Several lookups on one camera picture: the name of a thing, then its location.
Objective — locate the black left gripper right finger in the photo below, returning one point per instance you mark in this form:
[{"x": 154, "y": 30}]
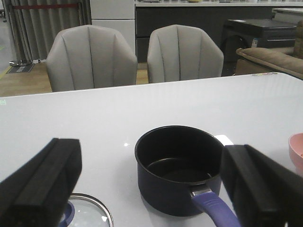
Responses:
[{"x": 263, "y": 192}]

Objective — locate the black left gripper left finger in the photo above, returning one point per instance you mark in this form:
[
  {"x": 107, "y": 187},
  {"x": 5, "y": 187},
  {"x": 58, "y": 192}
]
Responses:
[{"x": 36, "y": 195}]

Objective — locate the glass lid blue knob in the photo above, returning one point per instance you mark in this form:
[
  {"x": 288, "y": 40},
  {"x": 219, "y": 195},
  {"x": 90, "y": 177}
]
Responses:
[{"x": 84, "y": 210}]

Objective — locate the pink bowl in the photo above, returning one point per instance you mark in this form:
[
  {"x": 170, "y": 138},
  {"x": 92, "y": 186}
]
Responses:
[{"x": 295, "y": 144}]

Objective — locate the dark blue saucepan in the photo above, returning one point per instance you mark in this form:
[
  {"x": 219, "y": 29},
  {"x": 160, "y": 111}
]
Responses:
[{"x": 178, "y": 169}]

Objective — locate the dark floor mat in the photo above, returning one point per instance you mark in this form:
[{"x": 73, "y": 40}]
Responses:
[{"x": 19, "y": 69}]

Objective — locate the beige cushion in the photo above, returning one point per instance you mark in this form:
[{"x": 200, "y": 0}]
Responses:
[{"x": 260, "y": 60}]

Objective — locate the left grey upholstered chair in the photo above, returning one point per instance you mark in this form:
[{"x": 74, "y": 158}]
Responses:
[{"x": 87, "y": 57}]

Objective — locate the grey upholstered chair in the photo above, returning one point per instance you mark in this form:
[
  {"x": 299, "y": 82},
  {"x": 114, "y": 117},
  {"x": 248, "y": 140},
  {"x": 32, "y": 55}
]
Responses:
[
  {"x": 179, "y": 52},
  {"x": 87, "y": 57}
]

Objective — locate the dark washing machine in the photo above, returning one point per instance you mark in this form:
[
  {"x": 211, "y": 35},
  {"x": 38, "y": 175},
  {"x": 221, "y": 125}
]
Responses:
[{"x": 247, "y": 33}]

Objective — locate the grey curtain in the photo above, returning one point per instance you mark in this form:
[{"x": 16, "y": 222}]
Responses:
[{"x": 33, "y": 30}]

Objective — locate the right grey upholstered chair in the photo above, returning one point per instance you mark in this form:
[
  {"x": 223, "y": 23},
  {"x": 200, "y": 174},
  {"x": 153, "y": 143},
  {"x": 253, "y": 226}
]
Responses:
[{"x": 179, "y": 52}]

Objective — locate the dark counter white top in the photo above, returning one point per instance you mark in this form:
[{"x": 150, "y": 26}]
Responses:
[{"x": 209, "y": 16}]

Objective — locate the white cabinet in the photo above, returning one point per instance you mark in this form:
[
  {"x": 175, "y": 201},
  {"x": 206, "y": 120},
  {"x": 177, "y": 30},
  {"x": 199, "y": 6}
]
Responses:
[{"x": 116, "y": 14}]

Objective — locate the fruit plate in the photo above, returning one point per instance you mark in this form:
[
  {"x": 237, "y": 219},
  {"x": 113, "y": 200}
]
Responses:
[{"x": 194, "y": 1}]

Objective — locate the barrier post base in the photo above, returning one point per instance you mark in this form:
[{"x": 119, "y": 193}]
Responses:
[{"x": 19, "y": 63}]

